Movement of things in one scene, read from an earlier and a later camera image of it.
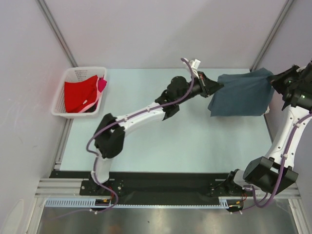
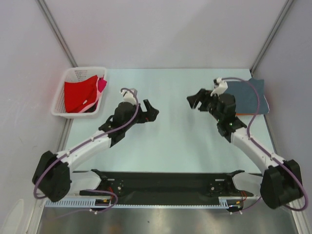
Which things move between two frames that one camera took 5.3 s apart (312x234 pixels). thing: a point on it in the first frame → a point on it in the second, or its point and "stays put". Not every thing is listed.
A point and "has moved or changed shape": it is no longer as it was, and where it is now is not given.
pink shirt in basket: [101, 84] stays put
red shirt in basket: [79, 94] stays put
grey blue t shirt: [244, 94] has moved or changed shape
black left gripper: [206, 87] → [150, 115]
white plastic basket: [74, 74] stays put
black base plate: [156, 188] stays put
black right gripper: [285, 79] → [203, 101]
